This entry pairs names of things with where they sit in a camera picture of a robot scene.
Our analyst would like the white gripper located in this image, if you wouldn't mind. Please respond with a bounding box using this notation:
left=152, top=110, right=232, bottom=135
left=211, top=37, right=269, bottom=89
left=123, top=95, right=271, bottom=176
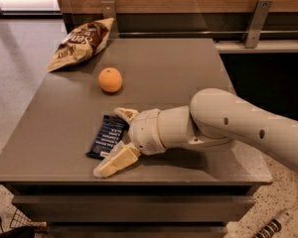
left=93, top=107, right=166, bottom=179

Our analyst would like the blue rxbar blueberry wrapper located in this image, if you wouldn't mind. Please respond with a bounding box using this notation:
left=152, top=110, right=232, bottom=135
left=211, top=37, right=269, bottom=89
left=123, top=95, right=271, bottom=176
left=86, top=115, right=129, bottom=160

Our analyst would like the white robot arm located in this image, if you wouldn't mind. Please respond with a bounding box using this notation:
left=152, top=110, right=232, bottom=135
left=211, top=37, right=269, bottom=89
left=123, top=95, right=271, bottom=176
left=93, top=88, right=298, bottom=178

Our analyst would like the brown chip bag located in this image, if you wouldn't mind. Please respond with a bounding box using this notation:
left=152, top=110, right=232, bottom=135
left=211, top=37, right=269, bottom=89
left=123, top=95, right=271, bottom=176
left=47, top=18, right=113, bottom=72

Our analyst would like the orange fruit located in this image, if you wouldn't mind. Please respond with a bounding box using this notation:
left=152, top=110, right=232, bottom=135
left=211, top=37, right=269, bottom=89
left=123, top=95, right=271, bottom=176
left=98, top=67, right=122, bottom=93

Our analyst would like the grey drawer cabinet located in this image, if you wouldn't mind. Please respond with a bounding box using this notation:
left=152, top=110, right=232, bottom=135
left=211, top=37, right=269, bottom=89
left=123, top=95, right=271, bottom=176
left=0, top=39, right=272, bottom=238

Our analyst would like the white power strip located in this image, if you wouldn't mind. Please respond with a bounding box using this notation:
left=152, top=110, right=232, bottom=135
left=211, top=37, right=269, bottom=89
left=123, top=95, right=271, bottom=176
left=252, top=204, right=298, bottom=238

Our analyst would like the metal rail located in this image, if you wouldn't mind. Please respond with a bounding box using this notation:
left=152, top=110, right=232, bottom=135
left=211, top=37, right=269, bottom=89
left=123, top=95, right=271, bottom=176
left=119, top=31, right=298, bottom=41

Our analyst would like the black wire basket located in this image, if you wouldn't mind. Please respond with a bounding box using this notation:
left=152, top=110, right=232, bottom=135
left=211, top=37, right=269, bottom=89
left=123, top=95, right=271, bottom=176
left=0, top=209, right=47, bottom=238

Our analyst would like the right metal bracket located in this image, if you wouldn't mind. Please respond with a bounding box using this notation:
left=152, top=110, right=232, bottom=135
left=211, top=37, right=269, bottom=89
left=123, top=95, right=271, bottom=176
left=243, top=0, right=273, bottom=49

